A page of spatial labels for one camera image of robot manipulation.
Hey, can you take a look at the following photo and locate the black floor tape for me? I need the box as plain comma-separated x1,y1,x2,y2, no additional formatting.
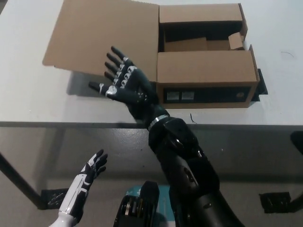
258,192,298,214
39,187,71,210

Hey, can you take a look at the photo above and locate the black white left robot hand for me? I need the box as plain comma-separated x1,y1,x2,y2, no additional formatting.
58,148,108,219

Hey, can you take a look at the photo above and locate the brown cardboard storage box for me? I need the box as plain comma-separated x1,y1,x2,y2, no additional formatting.
42,0,260,109

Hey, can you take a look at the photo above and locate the small cardboard inner box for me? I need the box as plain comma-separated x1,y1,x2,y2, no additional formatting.
228,32,246,51

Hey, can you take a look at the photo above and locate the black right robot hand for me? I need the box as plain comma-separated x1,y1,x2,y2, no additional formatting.
88,45,169,130

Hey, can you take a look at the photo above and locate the black table leg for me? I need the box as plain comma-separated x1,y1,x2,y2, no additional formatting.
289,131,303,206
0,151,47,210

